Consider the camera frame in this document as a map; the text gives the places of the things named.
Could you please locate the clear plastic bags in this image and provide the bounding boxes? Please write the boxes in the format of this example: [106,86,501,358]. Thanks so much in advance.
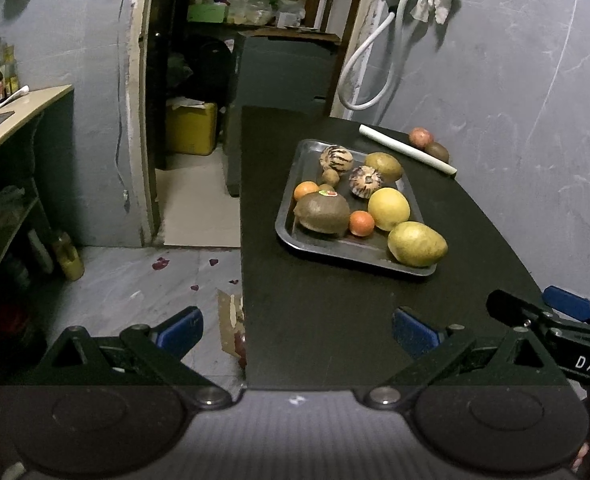
[226,0,306,28]

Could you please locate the green box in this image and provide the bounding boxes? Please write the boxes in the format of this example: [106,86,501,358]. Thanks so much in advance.
[187,2,227,24]

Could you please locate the yellow oil bottle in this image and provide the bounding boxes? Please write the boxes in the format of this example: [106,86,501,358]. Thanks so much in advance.
[2,45,20,98]

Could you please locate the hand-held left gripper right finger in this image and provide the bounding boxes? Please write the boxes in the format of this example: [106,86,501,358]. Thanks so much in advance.
[364,307,571,408]

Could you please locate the orange tangerine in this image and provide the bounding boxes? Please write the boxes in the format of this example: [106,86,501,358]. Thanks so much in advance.
[349,210,376,238]
[293,181,321,202]

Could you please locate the white hose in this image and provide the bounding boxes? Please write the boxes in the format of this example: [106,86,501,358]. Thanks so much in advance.
[337,0,412,111]

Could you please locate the black wall cable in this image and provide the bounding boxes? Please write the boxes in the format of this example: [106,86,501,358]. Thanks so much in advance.
[114,0,128,211]

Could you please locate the yellow lemon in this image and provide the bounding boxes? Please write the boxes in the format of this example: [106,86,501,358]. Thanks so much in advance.
[367,187,411,232]

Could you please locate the green-yellow mango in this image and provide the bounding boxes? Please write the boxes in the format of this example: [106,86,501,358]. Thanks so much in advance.
[364,152,404,184]

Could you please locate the striped pepino melon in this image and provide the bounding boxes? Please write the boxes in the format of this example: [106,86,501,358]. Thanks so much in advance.
[348,165,385,200]
[319,144,354,175]

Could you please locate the cardboard scrap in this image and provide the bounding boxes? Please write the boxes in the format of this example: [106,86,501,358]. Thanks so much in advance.
[217,287,248,368]

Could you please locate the large kiwi with sticker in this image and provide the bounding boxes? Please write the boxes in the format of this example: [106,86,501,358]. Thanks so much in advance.
[293,183,351,235]

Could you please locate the yellow-green mango front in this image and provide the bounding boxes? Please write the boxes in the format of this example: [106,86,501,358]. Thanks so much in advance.
[387,221,448,268]

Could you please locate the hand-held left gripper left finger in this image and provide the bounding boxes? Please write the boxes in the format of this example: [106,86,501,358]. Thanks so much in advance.
[30,306,231,408]

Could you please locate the yellow plastic container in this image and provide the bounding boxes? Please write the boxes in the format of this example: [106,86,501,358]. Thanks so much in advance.
[166,101,219,157]

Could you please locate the white spoon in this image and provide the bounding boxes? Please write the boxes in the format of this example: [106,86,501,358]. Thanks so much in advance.
[0,86,30,108]

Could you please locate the dark cabinet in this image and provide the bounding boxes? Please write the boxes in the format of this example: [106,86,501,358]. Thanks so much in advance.
[225,29,342,198]

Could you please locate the beige kitchen counter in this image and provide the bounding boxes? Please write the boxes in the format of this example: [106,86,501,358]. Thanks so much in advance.
[0,85,74,171]

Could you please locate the metal tray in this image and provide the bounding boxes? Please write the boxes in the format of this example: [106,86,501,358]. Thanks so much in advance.
[275,138,438,278]

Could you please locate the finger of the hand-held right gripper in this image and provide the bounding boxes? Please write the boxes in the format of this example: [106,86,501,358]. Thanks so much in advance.
[544,285,590,329]
[486,289,559,332]

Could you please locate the white tube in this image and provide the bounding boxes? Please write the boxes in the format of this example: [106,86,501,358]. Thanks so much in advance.
[359,124,458,177]

